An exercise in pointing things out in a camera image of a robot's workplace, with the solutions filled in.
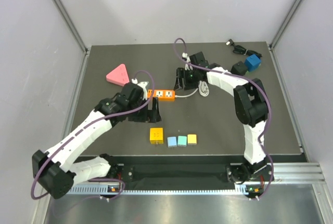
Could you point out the teal small plug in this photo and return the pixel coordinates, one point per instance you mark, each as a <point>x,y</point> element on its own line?
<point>182,141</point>

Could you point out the yellow cube adapter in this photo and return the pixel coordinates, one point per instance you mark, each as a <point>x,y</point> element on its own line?
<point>156,135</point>

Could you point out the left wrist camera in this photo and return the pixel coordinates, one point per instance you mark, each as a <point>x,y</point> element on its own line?
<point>143,84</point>

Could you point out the blue cube adapter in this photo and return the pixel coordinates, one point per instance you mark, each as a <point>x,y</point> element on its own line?
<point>252,62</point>

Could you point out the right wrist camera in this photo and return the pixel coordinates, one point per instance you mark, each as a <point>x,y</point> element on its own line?
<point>186,58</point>

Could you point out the light blue small plug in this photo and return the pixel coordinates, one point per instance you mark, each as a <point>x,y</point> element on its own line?
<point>171,142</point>

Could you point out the grey cable duct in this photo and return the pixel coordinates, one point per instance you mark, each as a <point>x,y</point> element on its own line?
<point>105,189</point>

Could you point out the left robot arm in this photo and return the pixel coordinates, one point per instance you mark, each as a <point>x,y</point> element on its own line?
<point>57,170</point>

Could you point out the pink triangular socket board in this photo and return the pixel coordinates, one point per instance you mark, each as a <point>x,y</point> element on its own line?
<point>118,76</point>

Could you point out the black cube adapter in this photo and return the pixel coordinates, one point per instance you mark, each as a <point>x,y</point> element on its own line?
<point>239,69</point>

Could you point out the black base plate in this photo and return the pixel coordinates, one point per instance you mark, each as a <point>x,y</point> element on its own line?
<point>222,172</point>

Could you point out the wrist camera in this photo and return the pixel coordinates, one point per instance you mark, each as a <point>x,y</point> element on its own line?
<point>186,58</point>
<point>143,84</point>

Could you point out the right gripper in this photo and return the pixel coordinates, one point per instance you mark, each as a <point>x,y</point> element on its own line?
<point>181,73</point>

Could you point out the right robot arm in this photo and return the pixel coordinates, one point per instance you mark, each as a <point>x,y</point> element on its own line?
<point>252,107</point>

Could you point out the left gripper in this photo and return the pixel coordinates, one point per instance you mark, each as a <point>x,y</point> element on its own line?
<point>143,118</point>

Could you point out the orange power strip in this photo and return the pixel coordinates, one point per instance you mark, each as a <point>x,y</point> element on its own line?
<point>163,95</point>

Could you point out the yellow small plug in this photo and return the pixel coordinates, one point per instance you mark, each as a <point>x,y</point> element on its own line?
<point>191,139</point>

